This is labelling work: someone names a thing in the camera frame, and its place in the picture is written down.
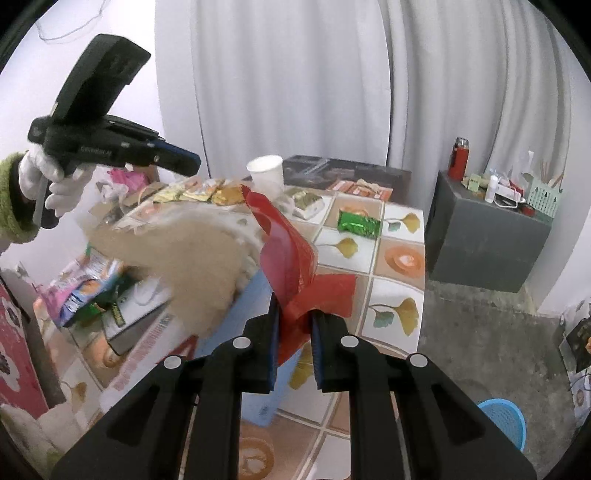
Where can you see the blue plastic basket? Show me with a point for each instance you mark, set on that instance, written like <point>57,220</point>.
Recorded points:
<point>508,424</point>

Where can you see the white power strip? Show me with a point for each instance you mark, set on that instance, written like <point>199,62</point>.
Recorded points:
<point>510,196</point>

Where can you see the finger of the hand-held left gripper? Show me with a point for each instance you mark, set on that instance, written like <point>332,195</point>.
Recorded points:
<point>180,159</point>

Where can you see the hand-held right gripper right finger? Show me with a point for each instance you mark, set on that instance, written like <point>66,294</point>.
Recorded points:
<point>317,350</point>

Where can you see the gold snack packet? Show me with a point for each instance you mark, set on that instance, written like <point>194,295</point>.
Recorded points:
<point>227,194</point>

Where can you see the orange white snack packet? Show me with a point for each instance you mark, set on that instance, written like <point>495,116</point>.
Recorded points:
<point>364,188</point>

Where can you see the person's left forearm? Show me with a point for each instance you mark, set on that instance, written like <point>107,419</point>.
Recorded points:
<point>14,207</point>

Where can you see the red plastic wrapper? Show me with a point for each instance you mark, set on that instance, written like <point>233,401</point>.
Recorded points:
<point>281,249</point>

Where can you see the yellow snack packet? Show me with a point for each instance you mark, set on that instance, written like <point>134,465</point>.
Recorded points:
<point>198,189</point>

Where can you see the light green small box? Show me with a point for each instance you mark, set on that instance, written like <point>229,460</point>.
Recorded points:
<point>474,183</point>

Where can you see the white paper cup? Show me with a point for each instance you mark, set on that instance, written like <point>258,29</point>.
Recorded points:
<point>268,177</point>

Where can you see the green plastic utensil basket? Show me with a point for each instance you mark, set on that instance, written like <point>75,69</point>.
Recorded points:
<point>547,196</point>

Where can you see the pink crumpled plastic bag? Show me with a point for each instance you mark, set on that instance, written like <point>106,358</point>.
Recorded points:
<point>123,177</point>

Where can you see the green foil snack packet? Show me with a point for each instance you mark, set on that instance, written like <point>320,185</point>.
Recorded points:
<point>358,224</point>

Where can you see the small white bottle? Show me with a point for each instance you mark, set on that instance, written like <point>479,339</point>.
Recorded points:
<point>493,190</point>

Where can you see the silver snack packet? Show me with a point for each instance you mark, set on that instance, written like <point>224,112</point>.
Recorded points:
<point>305,203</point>

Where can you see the yellow-green snack packet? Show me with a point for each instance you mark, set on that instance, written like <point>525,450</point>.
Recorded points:
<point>168,193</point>

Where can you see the pink and blue snack packets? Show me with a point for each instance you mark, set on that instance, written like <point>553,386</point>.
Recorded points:
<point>87,286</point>

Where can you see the white fluffy blanket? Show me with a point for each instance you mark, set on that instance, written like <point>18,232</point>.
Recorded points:
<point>27,429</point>

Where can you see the dark food printed bag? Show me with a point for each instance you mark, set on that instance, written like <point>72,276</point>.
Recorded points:
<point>578,339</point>

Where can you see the white curtain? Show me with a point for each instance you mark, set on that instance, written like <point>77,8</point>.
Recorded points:
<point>300,78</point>

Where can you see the green snack bag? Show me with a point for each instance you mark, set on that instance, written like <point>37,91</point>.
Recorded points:
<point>104,308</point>

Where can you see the beige fluffy cloth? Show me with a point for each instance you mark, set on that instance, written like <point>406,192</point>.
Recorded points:
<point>194,263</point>

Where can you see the person's left hand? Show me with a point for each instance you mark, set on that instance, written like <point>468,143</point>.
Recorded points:
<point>60,194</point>

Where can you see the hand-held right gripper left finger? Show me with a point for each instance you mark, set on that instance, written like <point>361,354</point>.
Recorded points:
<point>273,341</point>

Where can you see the red thermos bottle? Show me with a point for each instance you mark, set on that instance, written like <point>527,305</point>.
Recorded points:
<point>458,161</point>

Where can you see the pink snack bag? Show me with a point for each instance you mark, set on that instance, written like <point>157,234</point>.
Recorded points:
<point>50,295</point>

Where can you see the red floral panel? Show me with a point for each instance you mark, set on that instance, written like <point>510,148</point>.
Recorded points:
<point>14,360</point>

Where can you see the grey cabinet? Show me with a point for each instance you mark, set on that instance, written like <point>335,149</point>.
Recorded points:
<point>485,244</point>

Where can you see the leaf patterned tablecloth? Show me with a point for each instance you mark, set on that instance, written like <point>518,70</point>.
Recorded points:
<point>397,258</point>

